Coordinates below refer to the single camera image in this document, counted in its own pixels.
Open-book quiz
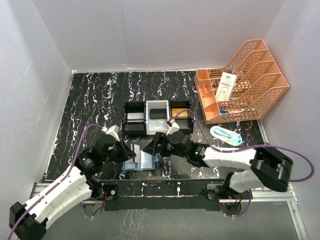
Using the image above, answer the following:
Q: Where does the white magnetic stripe card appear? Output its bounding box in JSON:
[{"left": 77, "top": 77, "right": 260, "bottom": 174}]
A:
[{"left": 131, "top": 143, "right": 141, "bottom": 162}]

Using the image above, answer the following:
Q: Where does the blue leather card holder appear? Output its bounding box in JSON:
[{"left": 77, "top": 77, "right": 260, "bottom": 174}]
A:
[{"left": 122, "top": 144, "right": 159, "bottom": 171}]

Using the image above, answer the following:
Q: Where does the three-compartment black white tray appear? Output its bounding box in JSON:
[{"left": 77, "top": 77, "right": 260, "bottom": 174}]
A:
[{"left": 121, "top": 100, "right": 191, "bottom": 137}]

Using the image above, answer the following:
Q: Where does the packaged nail clipper blister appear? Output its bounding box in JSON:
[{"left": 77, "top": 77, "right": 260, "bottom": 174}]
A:
[{"left": 210, "top": 126, "right": 243, "bottom": 147}]

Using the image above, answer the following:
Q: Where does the orange mesh file organizer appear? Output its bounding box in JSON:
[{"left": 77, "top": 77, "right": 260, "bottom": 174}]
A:
[{"left": 194, "top": 39, "right": 290, "bottom": 125}]

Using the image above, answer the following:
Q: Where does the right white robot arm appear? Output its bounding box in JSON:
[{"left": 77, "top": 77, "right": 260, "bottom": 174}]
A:
[{"left": 143, "top": 120, "right": 293, "bottom": 199}]

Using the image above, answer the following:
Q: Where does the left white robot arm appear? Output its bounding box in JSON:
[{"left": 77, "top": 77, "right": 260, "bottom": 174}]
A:
[{"left": 8, "top": 124, "right": 136, "bottom": 240}]

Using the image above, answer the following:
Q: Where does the gold credit card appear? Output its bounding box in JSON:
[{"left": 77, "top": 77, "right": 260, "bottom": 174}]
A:
[{"left": 171, "top": 108, "right": 190, "bottom": 119}]

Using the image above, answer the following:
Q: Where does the black credit card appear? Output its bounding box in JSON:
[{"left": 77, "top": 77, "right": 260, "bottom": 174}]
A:
[{"left": 149, "top": 108, "right": 167, "bottom": 119}]

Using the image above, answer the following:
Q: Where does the white paper receipt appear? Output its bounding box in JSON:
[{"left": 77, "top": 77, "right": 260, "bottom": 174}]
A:
[{"left": 215, "top": 72, "right": 237, "bottom": 102}]

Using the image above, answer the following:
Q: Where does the aluminium frame rail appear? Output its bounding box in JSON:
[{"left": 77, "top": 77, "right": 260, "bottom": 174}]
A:
[{"left": 18, "top": 181, "right": 310, "bottom": 240}]

